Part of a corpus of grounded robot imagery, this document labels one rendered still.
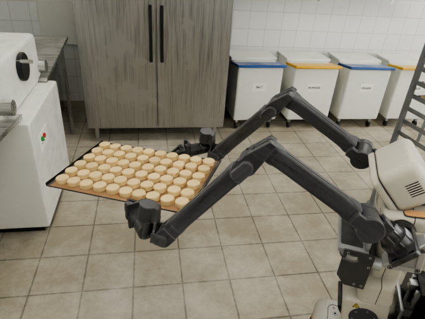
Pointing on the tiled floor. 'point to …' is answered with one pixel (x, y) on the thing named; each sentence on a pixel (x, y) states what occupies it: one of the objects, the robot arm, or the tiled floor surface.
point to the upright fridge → (153, 62)
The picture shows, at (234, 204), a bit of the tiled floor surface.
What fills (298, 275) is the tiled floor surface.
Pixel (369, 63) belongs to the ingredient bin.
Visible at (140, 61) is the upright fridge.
